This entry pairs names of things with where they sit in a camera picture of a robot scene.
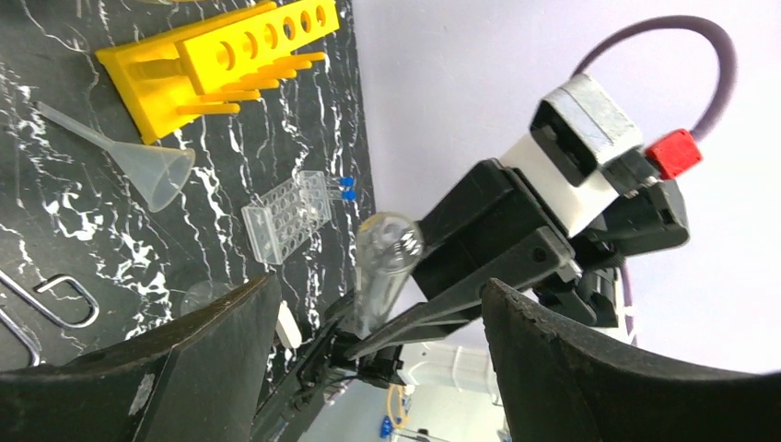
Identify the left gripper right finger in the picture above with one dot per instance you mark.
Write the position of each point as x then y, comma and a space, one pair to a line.
562, 381

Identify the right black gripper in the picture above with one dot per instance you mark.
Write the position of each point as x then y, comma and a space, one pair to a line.
490, 225

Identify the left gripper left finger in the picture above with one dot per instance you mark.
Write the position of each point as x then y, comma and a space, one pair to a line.
197, 378

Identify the glass test tube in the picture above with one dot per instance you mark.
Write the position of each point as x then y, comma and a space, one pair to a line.
388, 247

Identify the blue capped vial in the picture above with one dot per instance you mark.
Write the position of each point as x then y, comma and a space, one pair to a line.
341, 195
340, 182

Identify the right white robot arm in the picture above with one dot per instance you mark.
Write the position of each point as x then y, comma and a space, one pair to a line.
652, 220

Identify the small glass beaker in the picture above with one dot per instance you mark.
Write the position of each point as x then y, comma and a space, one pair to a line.
203, 294

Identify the clear acrylic tube rack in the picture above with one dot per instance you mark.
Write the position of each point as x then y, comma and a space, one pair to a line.
286, 216

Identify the clear plastic funnel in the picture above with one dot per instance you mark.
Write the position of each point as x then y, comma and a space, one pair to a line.
157, 173

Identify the yellow test tube rack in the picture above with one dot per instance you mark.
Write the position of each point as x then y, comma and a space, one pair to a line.
210, 67

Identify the black base frame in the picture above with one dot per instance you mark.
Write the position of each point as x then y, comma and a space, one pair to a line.
290, 407

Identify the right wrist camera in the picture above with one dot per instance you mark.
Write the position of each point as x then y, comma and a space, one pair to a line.
582, 152

